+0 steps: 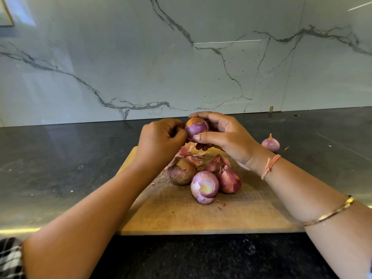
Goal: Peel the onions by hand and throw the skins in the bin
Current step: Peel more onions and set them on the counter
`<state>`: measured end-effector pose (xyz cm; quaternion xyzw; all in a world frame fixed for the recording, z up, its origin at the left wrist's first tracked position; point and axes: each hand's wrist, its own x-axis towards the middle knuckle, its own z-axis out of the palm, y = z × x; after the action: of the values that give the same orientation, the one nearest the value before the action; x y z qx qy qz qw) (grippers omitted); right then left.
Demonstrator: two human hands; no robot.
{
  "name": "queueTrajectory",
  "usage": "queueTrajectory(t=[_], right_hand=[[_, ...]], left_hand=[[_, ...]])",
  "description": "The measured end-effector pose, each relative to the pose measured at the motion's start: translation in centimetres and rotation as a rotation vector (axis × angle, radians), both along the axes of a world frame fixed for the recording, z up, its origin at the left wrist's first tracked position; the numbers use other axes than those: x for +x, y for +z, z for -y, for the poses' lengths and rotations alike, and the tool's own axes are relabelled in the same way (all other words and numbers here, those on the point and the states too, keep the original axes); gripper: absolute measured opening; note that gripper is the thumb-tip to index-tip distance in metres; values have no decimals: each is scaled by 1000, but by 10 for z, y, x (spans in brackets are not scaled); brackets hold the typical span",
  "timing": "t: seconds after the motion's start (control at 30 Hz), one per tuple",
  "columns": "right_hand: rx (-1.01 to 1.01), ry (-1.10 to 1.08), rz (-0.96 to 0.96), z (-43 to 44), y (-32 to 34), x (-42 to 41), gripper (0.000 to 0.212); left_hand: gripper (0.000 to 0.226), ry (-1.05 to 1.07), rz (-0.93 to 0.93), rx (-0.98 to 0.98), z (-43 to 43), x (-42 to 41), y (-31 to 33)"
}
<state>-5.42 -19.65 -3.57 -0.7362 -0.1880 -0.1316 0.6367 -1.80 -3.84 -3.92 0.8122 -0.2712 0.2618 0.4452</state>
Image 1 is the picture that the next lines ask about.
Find orange thread bracelet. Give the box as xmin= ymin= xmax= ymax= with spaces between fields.
xmin=260 ymin=154 xmax=282 ymax=181

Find person's left forearm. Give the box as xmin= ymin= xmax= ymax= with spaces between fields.
xmin=22 ymin=162 xmax=159 ymax=279

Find person's left hand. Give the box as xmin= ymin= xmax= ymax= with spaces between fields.
xmin=135 ymin=118 xmax=188 ymax=172

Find pile of onion peels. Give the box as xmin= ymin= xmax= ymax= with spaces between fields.
xmin=169 ymin=142 xmax=232 ymax=175

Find person's right hand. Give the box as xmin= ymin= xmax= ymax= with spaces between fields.
xmin=187 ymin=111 xmax=274 ymax=172

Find black white plaid sleeve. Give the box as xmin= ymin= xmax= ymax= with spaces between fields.
xmin=0 ymin=237 xmax=25 ymax=279

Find gold bangle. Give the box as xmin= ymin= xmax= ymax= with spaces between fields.
xmin=303 ymin=196 xmax=355 ymax=227

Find person's right forearm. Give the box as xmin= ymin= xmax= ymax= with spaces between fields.
xmin=257 ymin=157 xmax=372 ymax=279

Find small red onion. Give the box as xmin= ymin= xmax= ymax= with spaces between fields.
xmin=261 ymin=133 xmax=281 ymax=153

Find brownish red onion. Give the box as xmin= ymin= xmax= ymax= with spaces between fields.
xmin=167 ymin=157 xmax=198 ymax=186

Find wooden cutting board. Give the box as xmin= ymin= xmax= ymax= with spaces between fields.
xmin=116 ymin=145 xmax=304 ymax=236

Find red onion with pale patch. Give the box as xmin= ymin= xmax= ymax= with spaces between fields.
xmin=191 ymin=170 xmax=220 ymax=206

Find white wall switch plate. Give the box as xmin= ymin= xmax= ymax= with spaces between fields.
xmin=0 ymin=0 xmax=15 ymax=27

